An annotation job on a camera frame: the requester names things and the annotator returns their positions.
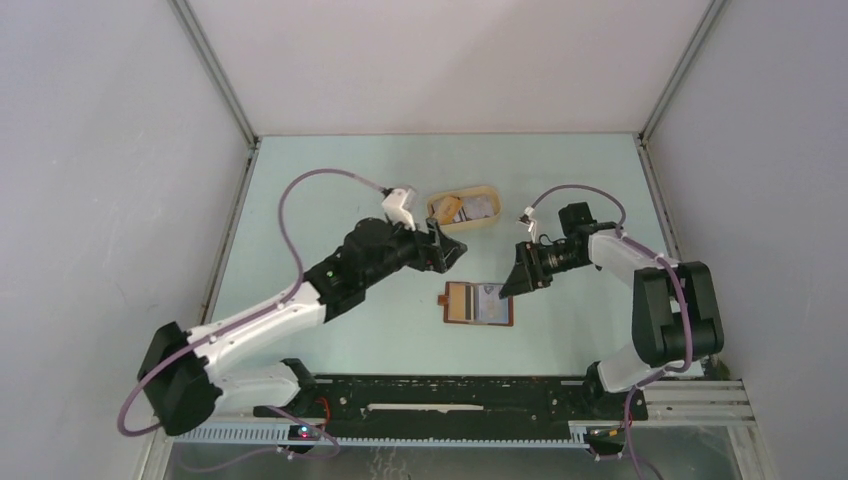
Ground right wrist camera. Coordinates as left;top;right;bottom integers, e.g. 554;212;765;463
517;206;537;234

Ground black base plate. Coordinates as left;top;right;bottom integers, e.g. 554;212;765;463
281;375;648;442

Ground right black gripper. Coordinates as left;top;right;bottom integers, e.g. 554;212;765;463
499;239;589;298

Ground grey cable duct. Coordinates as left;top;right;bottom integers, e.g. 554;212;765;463
173;422;609;449

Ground aluminium frame rail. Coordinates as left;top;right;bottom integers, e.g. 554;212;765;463
153;377;757;427

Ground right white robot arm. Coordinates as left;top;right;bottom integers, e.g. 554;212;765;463
499;202;724;418

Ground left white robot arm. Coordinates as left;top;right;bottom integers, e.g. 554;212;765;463
137;218;468;437

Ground gold credit card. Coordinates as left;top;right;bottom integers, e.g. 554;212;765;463
432;196;463;225

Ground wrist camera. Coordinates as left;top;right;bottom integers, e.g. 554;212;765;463
381;186;417;231
517;206;537;234

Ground silver card in tray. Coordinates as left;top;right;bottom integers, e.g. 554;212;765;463
462;195;496;221

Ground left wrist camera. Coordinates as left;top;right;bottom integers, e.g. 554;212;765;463
381;186;417;231

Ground silver VIP credit card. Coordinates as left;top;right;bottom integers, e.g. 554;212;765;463
476;284;510;325

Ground brown leather card holder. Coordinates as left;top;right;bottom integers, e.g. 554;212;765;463
437;282;514;327

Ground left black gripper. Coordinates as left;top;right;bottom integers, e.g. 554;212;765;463
362;213;465;288

